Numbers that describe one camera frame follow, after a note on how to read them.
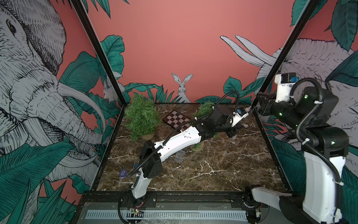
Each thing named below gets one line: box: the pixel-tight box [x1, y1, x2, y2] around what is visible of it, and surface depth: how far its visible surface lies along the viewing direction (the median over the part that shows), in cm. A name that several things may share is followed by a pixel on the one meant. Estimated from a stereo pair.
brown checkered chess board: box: [162, 110, 191, 132], surface depth 110 cm
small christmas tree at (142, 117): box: [124, 93, 162, 141], surface depth 81 cm
